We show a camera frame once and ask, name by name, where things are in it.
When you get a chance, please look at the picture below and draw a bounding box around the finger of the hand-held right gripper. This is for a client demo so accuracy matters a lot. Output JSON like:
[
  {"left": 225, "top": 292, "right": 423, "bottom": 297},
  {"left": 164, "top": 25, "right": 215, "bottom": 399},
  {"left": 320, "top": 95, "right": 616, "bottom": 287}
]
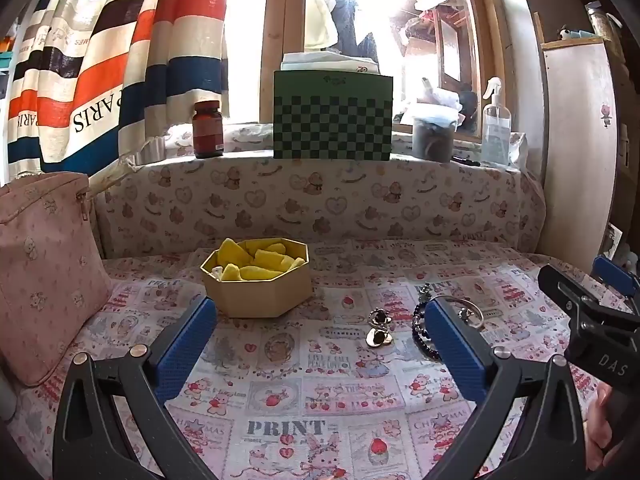
[
  {"left": 537, "top": 264, "right": 640, "bottom": 335},
  {"left": 592, "top": 255, "right": 640, "bottom": 301}
]

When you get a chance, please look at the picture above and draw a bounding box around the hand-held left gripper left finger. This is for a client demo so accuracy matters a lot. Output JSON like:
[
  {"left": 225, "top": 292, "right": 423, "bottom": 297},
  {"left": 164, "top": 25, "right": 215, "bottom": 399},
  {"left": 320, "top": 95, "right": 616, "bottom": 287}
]
[{"left": 52, "top": 295, "right": 218, "bottom": 480}]

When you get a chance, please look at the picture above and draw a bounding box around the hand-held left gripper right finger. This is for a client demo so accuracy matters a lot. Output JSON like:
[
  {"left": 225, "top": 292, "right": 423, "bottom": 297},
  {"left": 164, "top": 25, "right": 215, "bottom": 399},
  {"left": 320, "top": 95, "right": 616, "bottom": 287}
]
[{"left": 424, "top": 300, "right": 588, "bottom": 480}]

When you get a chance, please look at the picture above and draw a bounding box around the dark bead bracelet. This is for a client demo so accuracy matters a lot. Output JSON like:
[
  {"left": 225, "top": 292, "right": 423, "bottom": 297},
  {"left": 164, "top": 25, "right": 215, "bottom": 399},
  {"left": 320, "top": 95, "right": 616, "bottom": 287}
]
[{"left": 411, "top": 282, "right": 446, "bottom": 361}]

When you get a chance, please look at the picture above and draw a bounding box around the silver bangle with charm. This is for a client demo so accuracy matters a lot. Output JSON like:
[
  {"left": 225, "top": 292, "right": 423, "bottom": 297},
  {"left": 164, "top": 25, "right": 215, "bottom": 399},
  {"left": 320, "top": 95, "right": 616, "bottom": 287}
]
[{"left": 430, "top": 295, "right": 485, "bottom": 331}]

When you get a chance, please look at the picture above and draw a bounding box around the gold octagonal box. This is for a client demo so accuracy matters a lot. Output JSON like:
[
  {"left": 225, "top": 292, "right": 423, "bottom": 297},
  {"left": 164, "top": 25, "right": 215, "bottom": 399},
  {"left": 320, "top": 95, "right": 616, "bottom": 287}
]
[{"left": 200, "top": 236, "right": 314, "bottom": 319}]

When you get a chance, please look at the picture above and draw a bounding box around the person's right hand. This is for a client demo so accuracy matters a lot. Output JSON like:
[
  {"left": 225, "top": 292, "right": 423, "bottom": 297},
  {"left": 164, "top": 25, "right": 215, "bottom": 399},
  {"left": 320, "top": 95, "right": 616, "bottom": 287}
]
[{"left": 585, "top": 382, "right": 618, "bottom": 471}]

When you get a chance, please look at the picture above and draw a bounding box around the yellow cloth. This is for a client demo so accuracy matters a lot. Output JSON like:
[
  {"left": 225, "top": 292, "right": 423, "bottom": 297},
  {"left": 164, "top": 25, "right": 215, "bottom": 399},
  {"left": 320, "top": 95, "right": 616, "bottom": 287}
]
[{"left": 210, "top": 238, "right": 306, "bottom": 282}]

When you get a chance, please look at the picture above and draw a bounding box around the white cabinet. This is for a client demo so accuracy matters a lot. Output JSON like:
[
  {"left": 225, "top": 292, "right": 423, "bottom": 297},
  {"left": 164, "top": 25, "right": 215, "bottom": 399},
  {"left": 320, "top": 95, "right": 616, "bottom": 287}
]
[{"left": 542, "top": 35, "right": 633, "bottom": 261}]

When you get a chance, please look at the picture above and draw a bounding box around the patchwork print cloth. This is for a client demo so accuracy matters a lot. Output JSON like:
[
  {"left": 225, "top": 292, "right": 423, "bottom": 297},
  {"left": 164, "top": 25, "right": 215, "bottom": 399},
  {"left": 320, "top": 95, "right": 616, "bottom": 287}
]
[{"left": 10, "top": 237, "right": 640, "bottom": 480}]

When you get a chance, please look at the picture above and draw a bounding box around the pink fabric bag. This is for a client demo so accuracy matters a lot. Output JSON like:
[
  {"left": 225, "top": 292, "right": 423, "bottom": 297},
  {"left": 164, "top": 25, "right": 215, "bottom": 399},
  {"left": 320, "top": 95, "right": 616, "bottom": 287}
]
[{"left": 0, "top": 171, "right": 115, "bottom": 387}]

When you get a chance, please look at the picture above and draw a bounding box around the clear spray bottle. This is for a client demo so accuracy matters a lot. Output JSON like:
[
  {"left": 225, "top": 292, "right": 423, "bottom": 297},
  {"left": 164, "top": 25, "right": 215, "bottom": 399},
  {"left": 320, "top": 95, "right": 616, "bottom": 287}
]
[{"left": 481, "top": 77, "right": 512, "bottom": 166}]

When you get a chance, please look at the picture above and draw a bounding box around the bear and heart print cloth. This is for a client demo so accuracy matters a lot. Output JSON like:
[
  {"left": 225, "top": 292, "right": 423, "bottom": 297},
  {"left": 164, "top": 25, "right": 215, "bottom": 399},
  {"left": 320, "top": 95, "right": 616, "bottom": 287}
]
[{"left": 95, "top": 122, "right": 546, "bottom": 261}]

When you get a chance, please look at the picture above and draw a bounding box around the plastic tub with dark contents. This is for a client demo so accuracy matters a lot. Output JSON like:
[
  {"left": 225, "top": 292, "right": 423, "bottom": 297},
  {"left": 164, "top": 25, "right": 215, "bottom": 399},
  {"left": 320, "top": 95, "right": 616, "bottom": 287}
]
[{"left": 411, "top": 102, "right": 460, "bottom": 163}]

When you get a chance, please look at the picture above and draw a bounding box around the metal cup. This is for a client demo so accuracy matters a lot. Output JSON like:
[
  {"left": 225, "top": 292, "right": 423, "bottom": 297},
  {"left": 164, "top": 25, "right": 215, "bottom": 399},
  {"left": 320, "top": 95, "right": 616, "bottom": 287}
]
[{"left": 142, "top": 137, "right": 167, "bottom": 163}]

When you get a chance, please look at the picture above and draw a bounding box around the brown pill bottle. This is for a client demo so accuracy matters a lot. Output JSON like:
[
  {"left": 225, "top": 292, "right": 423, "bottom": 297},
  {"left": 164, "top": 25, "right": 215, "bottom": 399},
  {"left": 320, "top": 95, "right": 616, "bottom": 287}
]
[{"left": 192, "top": 100, "right": 224, "bottom": 159}]

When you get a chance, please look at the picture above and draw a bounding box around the green checkered box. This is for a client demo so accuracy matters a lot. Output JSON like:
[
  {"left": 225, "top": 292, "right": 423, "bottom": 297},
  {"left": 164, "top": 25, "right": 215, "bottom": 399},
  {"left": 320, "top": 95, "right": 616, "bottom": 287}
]
[{"left": 273, "top": 70, "right": 395, "bottom": 162}]

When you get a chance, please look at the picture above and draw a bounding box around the striped curtain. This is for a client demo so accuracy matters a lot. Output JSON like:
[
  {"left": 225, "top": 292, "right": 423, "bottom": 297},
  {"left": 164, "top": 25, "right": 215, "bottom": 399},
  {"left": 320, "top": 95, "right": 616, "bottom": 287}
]
[{"left": 7, "top": 0, "right": 238, "bottom": 176}]

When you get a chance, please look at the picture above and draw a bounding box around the white paper bag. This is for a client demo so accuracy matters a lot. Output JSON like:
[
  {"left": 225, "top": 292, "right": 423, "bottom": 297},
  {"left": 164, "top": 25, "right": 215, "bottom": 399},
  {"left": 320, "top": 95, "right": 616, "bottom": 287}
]
[{"left": 280, "top": 52, "right": 371, "bottom": 73}]

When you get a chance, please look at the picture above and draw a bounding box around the wooden window frame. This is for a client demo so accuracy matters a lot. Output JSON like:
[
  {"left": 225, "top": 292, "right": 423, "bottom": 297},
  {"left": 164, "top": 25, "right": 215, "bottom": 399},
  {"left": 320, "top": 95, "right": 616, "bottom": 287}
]
[{"left": 220, "top": 0, "right": 521, "bottom": 141}]

